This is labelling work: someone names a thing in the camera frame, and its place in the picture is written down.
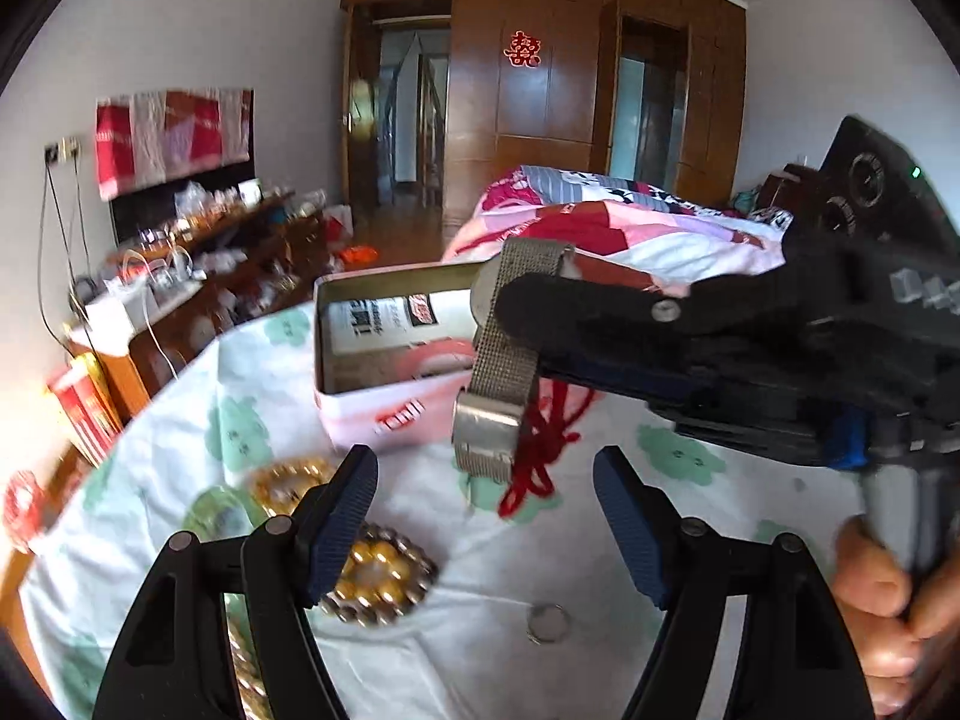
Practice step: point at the red paper wall decoration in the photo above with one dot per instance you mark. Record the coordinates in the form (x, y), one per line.
(521, 49)

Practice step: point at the trash bin with red bag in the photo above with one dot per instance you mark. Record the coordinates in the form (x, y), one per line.
(26, 502)

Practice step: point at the white paper bag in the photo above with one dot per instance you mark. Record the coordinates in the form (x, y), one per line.
(339, 225)

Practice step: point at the brown wooden wardrobe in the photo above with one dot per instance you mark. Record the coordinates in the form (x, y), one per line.
(517, 165)

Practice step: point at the orange plastic wrapper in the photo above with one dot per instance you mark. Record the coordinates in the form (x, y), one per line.
(358, 256)

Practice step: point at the wall power socket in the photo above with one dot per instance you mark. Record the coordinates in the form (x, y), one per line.
(69, 146)

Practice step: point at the white cardboard box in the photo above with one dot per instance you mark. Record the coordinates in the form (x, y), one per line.
(116, 315)

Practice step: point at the brown wooden door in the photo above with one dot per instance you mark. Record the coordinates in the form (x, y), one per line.
(361, 127)

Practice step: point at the pile of plastic packets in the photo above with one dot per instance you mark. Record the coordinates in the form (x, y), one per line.
(195, 217)

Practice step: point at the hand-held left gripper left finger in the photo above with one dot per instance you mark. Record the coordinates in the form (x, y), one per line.
(345, 525)

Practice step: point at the wooden television cabinet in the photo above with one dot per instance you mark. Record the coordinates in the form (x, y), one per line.
(172, 337)

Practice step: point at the pink patchwork bed quilt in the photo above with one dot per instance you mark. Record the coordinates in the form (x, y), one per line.
(637, 240)

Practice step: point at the black television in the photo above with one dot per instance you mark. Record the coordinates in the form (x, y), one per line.
(150, 210)

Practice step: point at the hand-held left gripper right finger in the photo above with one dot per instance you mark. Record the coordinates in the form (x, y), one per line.
(630, 525)

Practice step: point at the pink tin box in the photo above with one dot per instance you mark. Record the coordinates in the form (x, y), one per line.
(375, 420)

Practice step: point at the silver mesh band watch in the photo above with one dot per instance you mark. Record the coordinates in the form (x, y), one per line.
(502, 360)

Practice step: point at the white green printed tablecloth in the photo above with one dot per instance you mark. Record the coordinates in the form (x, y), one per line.
(465, 660)

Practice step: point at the red yellow paper bag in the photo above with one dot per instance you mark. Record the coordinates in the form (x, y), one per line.
(82, 405)

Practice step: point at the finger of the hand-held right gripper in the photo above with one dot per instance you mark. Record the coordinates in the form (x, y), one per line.
(720, 405)
(600, 322)

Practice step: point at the person's right hand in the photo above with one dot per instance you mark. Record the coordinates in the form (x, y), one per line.
(870, 592)

